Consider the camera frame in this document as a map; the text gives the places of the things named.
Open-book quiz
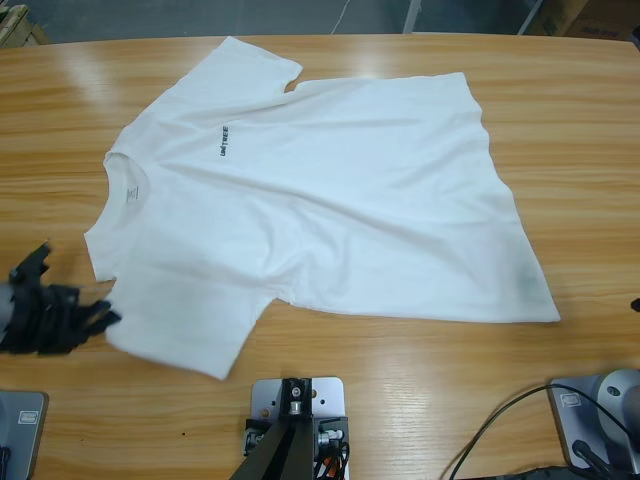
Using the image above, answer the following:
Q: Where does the wooden pallet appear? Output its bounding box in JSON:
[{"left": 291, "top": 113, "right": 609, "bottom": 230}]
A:
[{"left": 0, "top": 3, "right": 49, "bottom": 49}]

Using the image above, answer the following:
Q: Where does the white t-shirt with black logo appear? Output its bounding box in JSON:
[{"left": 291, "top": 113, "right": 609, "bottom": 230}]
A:
[{"left": 82, "top": 35, "right": 561, "bottom": 381}]

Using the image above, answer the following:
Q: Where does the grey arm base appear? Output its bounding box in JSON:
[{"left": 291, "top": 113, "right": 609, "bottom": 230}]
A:
[
  {"left": 547, "top": 368, "right": 640, "bottom": 474},
  {"left": 0, "top": 391, "right": 50, "bottom": 480}
]

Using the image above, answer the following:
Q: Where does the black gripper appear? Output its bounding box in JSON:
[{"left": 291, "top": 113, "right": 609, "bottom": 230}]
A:
[{"left": 0, "top": 282, "right": 124, "bottom": 359}]

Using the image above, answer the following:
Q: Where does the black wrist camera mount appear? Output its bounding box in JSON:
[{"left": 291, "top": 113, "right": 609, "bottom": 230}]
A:
[{"left": 8, "top": 239, "right": 55, "bottom": 289}]

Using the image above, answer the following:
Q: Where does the tan cardboard box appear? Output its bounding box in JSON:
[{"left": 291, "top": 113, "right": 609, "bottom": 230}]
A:
[{"left": 529, "top": 0, "right": 591, "bottom": 37}]

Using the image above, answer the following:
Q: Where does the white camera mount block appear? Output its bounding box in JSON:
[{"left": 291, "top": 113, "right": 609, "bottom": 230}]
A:
[{"left": 249, "top": 377, "right": 350, "bottom": 480}]

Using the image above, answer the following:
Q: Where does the black plug with cable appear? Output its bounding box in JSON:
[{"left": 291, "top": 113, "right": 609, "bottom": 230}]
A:
[{"left": 571, "top": 438, "right": 619, "bottom": 474}]

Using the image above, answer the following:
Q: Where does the dark camera post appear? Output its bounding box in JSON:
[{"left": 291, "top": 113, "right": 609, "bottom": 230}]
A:
[{"left": 233, "top": 377, "right": 321, "bottom": 480}]

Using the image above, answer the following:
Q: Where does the long black base cable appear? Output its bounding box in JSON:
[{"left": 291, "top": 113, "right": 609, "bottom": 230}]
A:
[{"left": 447, "top": 382, "right": 640, "bottom": 480}]

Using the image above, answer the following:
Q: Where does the white metal frame leg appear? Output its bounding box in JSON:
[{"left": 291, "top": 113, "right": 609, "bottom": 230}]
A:
[
  {"left": 517, "top": 0, "right": 546, "bottom": 36},
  {"left": 402, "top": 0, "right": 426, "bottom": 34}
]

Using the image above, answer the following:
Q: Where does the thin white floor cable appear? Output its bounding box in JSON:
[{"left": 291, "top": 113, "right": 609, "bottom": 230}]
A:
[{"left": 332, "top": 0, "right": 352, "bottom": 34}]

